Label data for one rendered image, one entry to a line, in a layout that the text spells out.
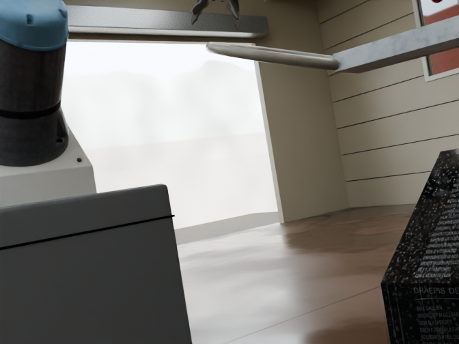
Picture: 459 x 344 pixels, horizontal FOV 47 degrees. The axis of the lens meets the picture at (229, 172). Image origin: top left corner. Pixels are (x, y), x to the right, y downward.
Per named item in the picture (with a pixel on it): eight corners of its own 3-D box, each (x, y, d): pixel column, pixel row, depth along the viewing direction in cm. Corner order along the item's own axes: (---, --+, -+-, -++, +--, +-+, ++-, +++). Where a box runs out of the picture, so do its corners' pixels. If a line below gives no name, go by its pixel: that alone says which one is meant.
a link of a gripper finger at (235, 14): (233, 29, 157) (219, 1, 156) (238, 30, 162) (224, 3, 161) (242, 24, 156) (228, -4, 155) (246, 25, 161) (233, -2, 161)
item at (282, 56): (395, 74, 161) (397, 65, 160) (298, 68, 127) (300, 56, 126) (275, 56, 194) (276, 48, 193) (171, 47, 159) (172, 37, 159)
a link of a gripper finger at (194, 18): (180, 16, 160) (199, -7, 157) (186, 18, 165) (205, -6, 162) (187, 24, 160) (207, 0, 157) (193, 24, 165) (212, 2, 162)
